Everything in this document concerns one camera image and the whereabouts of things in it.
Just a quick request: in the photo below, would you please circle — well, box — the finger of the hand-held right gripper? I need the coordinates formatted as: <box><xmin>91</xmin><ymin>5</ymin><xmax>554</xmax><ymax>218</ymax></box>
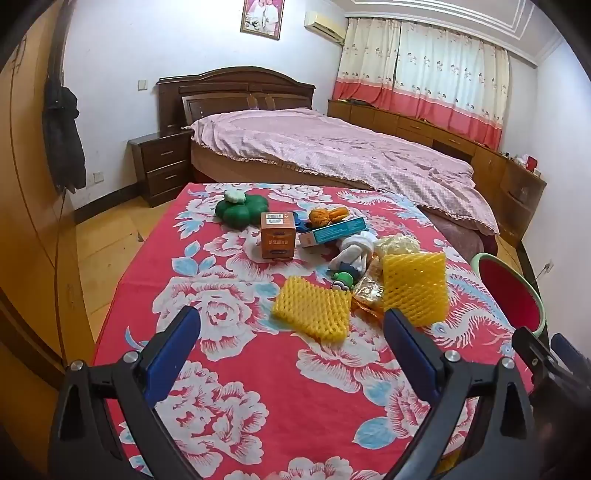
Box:
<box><xmin>551</xmin><ymin>332</ymin><xmax>591</xmax><ymax>385</ymax></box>
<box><xmin>512</xmin><ymin>325</ymin><xmax>563</xmax><ymax>398</ymax></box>

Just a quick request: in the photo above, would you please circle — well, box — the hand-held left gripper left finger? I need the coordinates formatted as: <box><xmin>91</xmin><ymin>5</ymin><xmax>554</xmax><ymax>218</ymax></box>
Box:
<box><xmin>48</xmin><ymin>305</ymin><xmax>204</xmax><ymax>480</ymax></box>

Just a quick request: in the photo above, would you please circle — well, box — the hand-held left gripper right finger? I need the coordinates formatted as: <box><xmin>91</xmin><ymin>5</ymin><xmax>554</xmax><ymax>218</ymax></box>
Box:
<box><xmin>383</xmin><ymin>307</ymin><xmax>539</xmax><ymax>480</ymax></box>

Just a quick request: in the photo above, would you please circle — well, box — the yellow foam net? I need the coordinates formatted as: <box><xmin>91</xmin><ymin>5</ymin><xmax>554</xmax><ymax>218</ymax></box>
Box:
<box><xmin>382</xmin><ymin>251</ymin><xmax>450</xmax><ymax>328</ymax></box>
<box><xmin>271</xmin><ymin>276</ymin><xmax>352</xmax><ymax>343</ymax></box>

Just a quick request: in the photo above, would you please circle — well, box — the amber plastic wrapper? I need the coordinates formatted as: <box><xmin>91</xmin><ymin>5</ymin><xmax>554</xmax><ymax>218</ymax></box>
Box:
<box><xmin>352</xmin><ymin>272</ymin><xmax>386</xmax><ymax>315</ymax></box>

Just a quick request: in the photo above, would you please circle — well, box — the green-rimmed red bin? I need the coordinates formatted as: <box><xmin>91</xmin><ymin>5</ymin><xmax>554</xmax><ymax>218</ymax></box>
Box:
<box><xmin>472</xmin><ymin>253</ymin><xmax>544</xmax><ymax>334</ymax></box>

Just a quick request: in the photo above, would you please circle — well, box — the teal box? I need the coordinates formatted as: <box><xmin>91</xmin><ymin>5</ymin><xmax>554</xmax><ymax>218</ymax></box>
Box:
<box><xmin>298</xmin><ymin>216</ymin><xmax>368</xmax><ymax>248</ymax></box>

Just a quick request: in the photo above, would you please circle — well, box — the orange box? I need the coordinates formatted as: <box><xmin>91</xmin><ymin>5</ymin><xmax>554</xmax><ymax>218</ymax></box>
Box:
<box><xmin>260</xmin><ymin>211</ymin><xmax>297</xmax><ymax>260</ymax></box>

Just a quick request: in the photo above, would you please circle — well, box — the orange net bag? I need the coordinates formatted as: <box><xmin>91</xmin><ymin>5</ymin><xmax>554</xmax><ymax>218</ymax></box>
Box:
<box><xmin>308</xmin><ymin>206</ymin><xmax>349</xmax><ymax>228</ymax></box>

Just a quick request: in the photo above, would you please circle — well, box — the red floral tablecloth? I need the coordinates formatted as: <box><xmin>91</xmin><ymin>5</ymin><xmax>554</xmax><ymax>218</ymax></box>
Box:
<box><xmin>90</xmin><ymin>182</ymin><xmax>536</xmax><ymax>480</ymax></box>

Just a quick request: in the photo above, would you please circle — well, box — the green flower toy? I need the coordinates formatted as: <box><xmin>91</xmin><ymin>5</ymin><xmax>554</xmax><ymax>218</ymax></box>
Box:
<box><xmin>215</xmin><ymin>193</ymin><xmax>269</xmax><ymax>229</ymax></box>

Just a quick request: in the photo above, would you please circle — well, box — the wooden corner shelf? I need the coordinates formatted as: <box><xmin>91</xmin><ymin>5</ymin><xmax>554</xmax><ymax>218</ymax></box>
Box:
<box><xmin>499</xmin><ymin>154</ymin><xmax>548</xmax><ymax>241</ymax></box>

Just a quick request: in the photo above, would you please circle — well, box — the dark wooden nightstand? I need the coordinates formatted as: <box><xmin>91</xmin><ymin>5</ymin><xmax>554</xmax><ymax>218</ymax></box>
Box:
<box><xmin>128</xmin><ymin>130</ymin><xmax>194</xmax><ymax>208</ymax></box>

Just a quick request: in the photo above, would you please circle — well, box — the wooden wardrobe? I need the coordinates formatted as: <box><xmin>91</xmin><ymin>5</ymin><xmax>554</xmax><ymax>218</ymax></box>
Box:
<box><xmin>0</xmin><ymin>0</ymin><xmax>100</xmax><ymax>384</ymax></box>

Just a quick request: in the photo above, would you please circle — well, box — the pink checked quilt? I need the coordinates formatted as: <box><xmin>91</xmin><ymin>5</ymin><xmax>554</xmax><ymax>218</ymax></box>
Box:
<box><xmin>188</xmin><ymin>108</ymin><xmax>500</xmax><ymax>236</ymax></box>

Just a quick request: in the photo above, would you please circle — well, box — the long wooden cabinet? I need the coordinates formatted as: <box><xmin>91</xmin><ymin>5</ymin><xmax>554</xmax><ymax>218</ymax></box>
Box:
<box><xmin>327</xmin><ymin>99</ymin><xmax>509</xmax><ymax>185</ymax></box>

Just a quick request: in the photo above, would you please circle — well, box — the dark hanging jacket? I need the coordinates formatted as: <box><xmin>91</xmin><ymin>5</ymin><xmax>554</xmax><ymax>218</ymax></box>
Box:
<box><xmin>42</xmin><ymin>78</ymin><xmax>88</xmax><ymax>193</ymax></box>

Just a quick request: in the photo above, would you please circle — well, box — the dark wooden headboard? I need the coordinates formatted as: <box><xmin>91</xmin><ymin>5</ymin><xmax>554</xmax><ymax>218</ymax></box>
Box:
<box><xmin>156</xmin><ymin>66</ymin><xmax>317</xmax><ymax>136</ymax></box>

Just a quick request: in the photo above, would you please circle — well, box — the cream and red curtain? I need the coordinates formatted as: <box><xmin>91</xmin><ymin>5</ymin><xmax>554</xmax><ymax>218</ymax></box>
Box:
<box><xmin>395</xmin><ymin>21</ymin><xmax>511</xmax><ymax>153</ymax></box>
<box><xmin>333</xmin><ymin>17</ymin><xmax>402</xmax><ymax>115</ymax></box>

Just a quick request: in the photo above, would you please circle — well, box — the wall air conditioner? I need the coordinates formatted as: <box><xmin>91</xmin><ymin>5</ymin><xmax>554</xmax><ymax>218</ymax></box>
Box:
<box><xmin>304</xmin><ymin>10</ymin><xmax>347</xmax><ymax>46</ymax></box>

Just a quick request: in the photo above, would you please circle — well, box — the framed wall photo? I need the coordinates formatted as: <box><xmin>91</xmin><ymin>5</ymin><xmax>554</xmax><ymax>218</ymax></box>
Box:
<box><xmin>240</xmin><ymin>0</ymin><xmax>283</xmax><ymax>40</ymax></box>

